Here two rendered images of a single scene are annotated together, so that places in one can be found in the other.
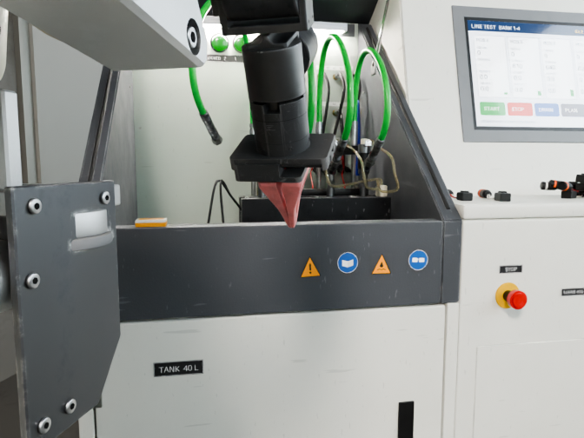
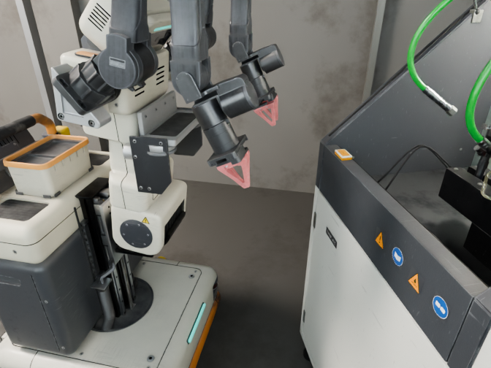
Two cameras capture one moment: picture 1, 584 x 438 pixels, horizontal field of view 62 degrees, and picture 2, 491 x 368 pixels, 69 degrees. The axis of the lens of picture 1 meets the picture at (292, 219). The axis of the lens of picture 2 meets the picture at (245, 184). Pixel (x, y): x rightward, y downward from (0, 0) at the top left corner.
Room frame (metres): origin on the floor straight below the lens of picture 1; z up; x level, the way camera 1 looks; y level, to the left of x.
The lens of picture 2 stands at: (0.56, -0.68, 1.37)
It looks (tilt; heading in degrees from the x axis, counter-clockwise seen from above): 29 degrees down; 90
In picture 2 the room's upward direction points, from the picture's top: straight up
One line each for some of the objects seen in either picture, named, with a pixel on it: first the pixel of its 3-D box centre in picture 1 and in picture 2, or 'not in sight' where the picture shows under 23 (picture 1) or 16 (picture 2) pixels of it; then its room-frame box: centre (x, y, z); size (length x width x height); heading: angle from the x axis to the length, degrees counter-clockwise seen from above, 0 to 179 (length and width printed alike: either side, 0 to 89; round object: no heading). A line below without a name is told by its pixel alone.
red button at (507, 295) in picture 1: (513, 297); not in sight; (0.91, -0.42, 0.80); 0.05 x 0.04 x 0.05; 100
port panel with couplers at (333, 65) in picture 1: (335, 110); not in sight; (1.41, -0.12, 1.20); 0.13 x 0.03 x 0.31; 100
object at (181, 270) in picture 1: (277, 266); (377, 223); (0.87, 0.03, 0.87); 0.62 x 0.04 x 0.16; 100
